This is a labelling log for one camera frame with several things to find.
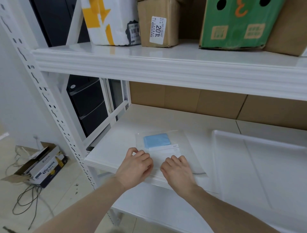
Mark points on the person's left hand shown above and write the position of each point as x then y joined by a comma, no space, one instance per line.
134,168

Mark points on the person's right hand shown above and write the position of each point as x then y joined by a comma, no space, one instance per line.
178,175

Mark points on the clear plastic bag with label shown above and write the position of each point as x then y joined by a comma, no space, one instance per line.
189,153

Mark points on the blue cloth sheet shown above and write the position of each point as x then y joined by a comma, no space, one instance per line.
157,141

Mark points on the white plastic tray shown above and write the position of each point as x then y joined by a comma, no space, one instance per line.
263,180

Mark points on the person's left forearm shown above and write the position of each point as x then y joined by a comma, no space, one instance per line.
84,208

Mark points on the person's right forearm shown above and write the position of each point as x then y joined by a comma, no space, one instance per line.
227,213

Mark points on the black drawer cabinet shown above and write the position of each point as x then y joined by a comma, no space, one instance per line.
88,103

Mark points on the brown cardboard back panel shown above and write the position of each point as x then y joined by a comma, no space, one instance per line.
215,103
192,19

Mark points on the white and blue beer carton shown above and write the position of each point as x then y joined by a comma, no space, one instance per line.
48,165

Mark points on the white metal shelving rack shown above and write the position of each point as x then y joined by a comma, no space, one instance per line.
168,69

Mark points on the brown box with white label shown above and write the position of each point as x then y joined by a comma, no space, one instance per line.
144,28

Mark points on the green cardboard box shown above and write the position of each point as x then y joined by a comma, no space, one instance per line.
230,40

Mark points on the white foam package yellow tape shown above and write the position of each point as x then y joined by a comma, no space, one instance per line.
120,14

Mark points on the tall box with white labels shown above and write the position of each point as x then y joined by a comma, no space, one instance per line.
287,31

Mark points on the white window frame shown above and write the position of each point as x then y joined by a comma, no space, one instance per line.
105,96

